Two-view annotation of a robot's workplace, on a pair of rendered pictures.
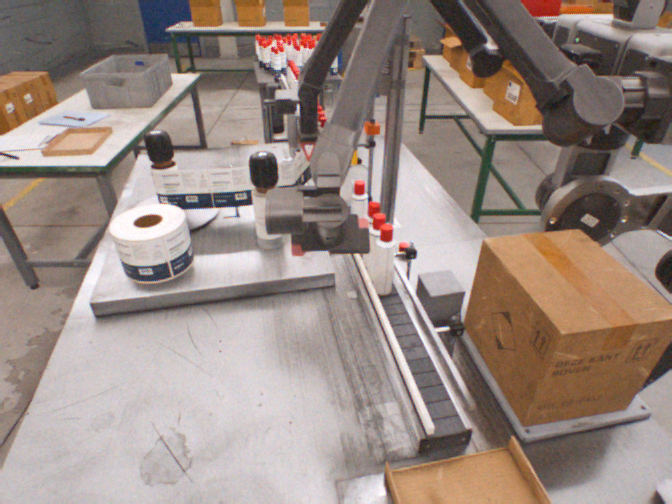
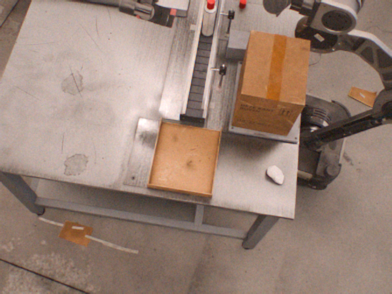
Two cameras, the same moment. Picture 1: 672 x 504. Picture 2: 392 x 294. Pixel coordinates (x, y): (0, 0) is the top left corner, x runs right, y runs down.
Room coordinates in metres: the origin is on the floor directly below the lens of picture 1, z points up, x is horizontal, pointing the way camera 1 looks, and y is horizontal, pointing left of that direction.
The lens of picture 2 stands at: (-0.37, -0.44, 2.55)
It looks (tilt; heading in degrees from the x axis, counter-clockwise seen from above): 66 degrees down; 13
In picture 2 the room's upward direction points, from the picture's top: 8 degrees clockwise
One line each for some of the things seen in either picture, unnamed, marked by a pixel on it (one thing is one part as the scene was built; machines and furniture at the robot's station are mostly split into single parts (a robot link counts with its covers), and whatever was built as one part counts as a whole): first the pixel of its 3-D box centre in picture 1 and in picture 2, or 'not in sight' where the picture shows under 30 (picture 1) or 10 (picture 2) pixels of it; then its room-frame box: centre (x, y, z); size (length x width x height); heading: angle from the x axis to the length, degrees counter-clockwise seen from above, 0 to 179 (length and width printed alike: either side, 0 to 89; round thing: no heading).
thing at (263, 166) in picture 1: (266, 200); not in sight; (1.16, 0.21, 1.03); 0.09 x 0.09 x 0.30
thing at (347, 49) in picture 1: (372, 58); not in sight; (1.42, -0.11, 1.38); 0.17 x 0.10 x 0.19; 67
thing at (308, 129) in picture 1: (309, 125); not in sight; (1.32, 0.08, 1.21); 0.10 x 0.07 x 0.07; 12
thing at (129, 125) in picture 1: (126, 164); not in sight; (2.89, 1.49, 0.40); 1.90 x 0.75 x 0.80; 1
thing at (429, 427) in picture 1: (360, 265); (202, 11); (1.00, -0.07, 0.91); 1.07 x 0.01 x 0.02; 12
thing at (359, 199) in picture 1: (358, 212); not in sight; (1.17, -0.07, 0.98); 0.05 x 0.05 x 0.20
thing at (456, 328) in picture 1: (444, 343); (216, 75); (0.69, -0.25, 0.91); 0.07 x 0.03 x 0.16; 102
